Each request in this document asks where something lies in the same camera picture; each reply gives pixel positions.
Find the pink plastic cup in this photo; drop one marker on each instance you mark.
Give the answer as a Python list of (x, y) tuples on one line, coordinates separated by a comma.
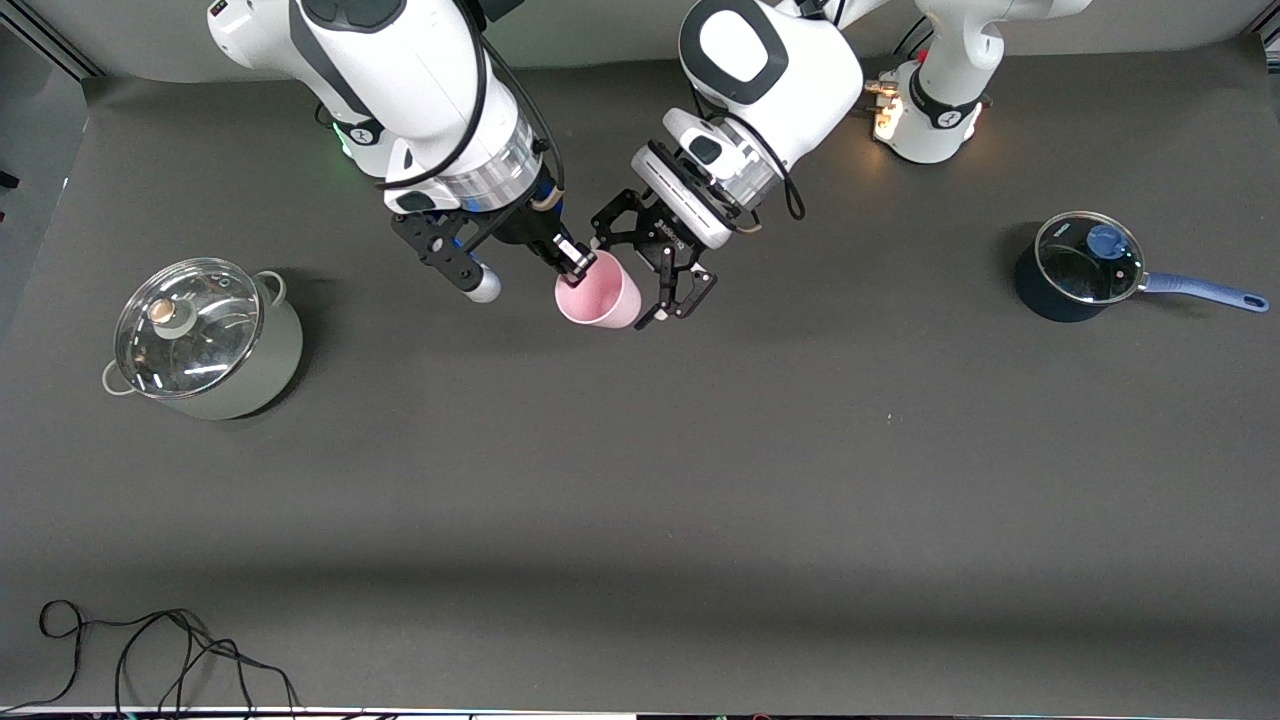
[(605, 295)]

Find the dark grey table mat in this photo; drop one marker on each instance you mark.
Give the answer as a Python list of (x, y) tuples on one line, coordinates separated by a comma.
[(640, 450)]

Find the black camera mounting bracket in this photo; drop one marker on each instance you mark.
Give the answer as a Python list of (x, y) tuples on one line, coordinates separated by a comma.
[(435, 250)]

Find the glass lid with metal knob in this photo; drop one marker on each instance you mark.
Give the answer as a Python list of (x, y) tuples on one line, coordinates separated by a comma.
[(215, 340)]

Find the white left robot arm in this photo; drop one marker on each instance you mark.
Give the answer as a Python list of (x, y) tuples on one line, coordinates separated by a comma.
[(780, 70)]

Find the dark blue saucepan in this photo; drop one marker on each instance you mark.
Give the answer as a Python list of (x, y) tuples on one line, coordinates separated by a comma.
[(1040, 300)]

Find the glass lid with blue knob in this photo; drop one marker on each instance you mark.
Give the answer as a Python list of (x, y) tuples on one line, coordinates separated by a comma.
[(1085, 265)]

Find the grey-green cooking pot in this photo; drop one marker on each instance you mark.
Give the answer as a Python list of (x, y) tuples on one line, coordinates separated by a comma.
[(272, 370)]

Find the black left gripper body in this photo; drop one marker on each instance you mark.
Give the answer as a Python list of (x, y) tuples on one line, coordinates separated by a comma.
[(657, 231)]

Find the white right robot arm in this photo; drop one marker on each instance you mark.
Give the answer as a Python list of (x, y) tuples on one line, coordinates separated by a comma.
[(400, 70)]

